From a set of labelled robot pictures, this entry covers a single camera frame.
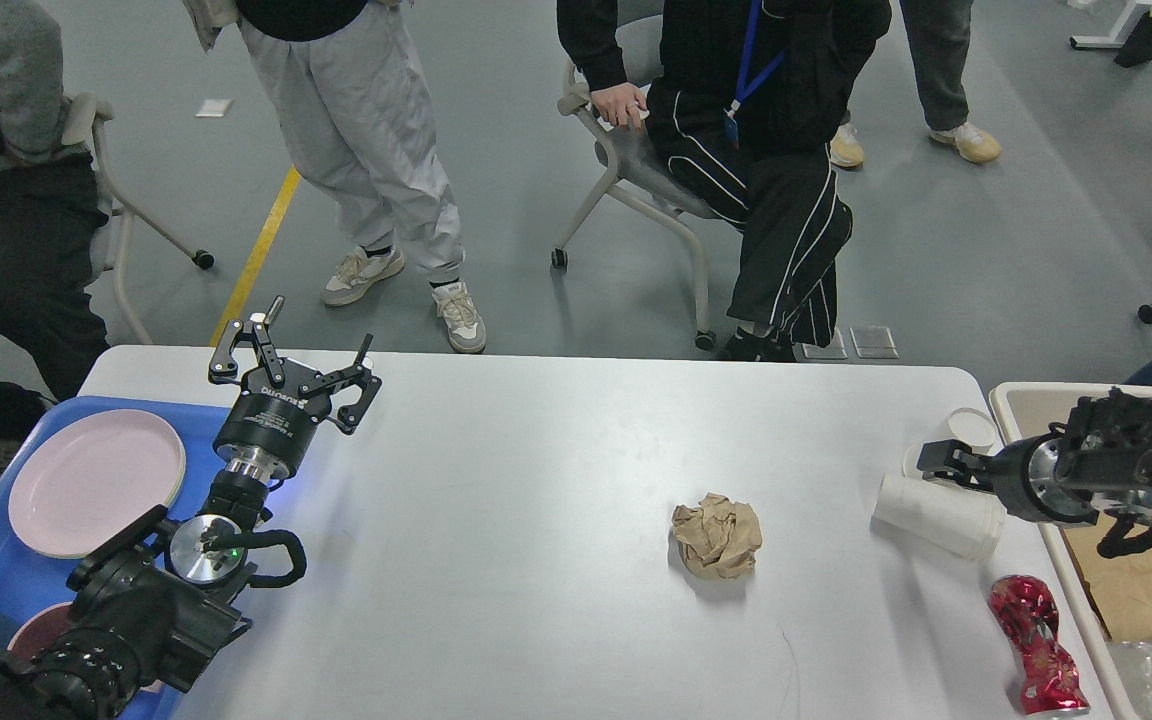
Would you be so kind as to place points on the metal floor socket plate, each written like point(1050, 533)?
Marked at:
point(874, 342)
point(834, 350)

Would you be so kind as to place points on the person in black tracksuit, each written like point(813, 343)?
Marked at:
point(750, 94)

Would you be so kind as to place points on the white paper scrap on floor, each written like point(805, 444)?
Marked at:
point(214, 108)

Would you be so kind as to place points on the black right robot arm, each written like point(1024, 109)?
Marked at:
point(1097, 462)

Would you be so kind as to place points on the pink plate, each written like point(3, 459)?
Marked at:
point(140, 445)

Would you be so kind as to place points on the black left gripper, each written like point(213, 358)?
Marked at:
point(271, 425)

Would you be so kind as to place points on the pink mug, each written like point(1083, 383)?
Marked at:
point(41, 630)

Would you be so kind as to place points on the white paper cup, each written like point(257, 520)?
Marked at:
point(974, 427)
point(958, 520)

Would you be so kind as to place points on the standing person grey trousers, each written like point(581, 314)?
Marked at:
point(939, 35)

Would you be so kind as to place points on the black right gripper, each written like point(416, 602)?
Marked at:
point(1022, 476)

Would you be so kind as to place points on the person in beige coat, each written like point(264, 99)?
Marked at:
point(357, 118)

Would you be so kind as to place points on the beige plastic bin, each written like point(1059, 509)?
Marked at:
point(1022, 410)

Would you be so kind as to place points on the person in grey sweater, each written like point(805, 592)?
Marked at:
point(49, 208)

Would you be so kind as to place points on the white desk leg base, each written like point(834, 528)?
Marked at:
point(1130, 37)

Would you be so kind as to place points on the brown paper bag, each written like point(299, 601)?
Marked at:
point(1120, 589)

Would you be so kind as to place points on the brown paper ball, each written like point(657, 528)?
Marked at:
point(718, 538)

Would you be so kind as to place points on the white office chair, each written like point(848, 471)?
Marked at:
point(632, 173)

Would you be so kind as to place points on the left white chair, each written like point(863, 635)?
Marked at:
point(85, 127)

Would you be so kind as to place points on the red snack wrapper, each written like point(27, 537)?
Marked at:
point(1026, 611)

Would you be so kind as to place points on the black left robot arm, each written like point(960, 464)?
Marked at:
point(155, 602)

